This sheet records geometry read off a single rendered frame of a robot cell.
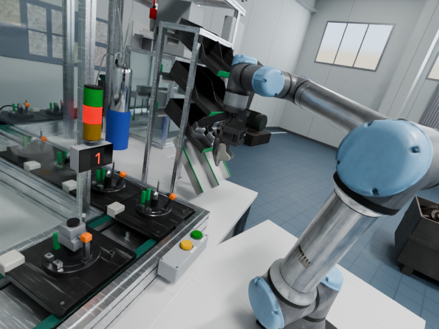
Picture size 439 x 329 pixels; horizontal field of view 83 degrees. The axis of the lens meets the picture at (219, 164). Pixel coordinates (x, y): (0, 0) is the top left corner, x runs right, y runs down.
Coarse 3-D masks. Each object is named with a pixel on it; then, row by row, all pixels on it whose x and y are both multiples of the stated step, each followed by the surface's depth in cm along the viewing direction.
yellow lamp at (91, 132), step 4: (84, 124) 72; (88, 124) 71; (92, 124) 72; (100, 124) 74; (84, 128) 72; (88, 128) 72; (92, 128) 72; (96, 128) 73; (100, 128) 74; (84, 132) 72; (88, 132) 72; (92, 132) 72; (96, 132) 73; (100, 132) 74; (84, 136) 73; (88, 136) 73; (92, 136) 73; (96, 136) 74; (100, 136) 75
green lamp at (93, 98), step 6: (84, 90) 68; (90, 90) 68; (96, 90) 68; (102, 90) 70; (84, 96) 69; (90, 96) 68; (96, 96) 69; (102, 96) 71; (84, 102) 69; (90, 102) 69; (96, 102) 70; (102, 102) 72
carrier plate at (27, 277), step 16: (48, 240) 72; (96, 240) 76; (112, 240) 78; (32, 256) 66; (128, 256) 73; (16, 272) 61; (32, 272) 62; (96, 272) 66; (112, 272) 67; (32, 288) 58; (48, 288) 59; (64, 288) 60; (80, 288) 61; (96, 288) 63; (48, 304) 55; (64, 304) 56
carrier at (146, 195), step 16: (144, 192) 95; (112, 208) 90; (128, 208) 95; (144, 208) 94; (160, 208) 96; (176, 208) 102; (192, 208) 105; (128, 224) 88; (144, 224) 89; (160, 224) 90
